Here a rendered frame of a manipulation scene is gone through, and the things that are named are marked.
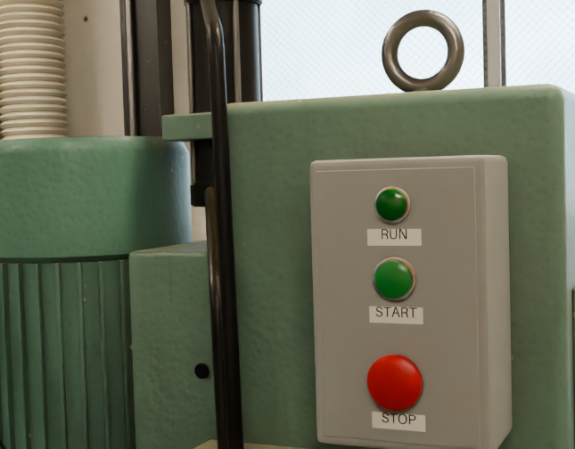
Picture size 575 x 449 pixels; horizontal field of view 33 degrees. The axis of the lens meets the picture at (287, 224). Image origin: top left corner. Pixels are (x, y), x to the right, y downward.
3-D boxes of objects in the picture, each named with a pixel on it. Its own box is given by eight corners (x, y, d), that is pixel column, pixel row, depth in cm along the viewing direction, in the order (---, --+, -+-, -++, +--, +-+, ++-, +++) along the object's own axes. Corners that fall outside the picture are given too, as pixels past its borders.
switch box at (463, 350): (350, 419, 61) (344, 160, 60) (513, 431, 57) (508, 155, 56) (313, 445, 55) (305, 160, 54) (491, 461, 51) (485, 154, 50)
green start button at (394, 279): (373, 300, 53) (373, 257, 53) (417, 301, 52) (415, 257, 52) (370, 302, 53) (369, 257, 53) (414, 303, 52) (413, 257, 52)
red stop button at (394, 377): (371, 405, 54) (370, 351, 53) (424, 410, 52) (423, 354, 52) (365, 410, 53) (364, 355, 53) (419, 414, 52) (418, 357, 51)
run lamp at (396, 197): (375, 223, 53) (374, 186, 53) (411, 223, 52) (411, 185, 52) (372, 224, 52) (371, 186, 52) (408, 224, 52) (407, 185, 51)
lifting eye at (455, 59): (386, 105, 71) (383, 14, 71) (468, 101, 69) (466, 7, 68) (379, 104, 70) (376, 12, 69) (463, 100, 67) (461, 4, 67)
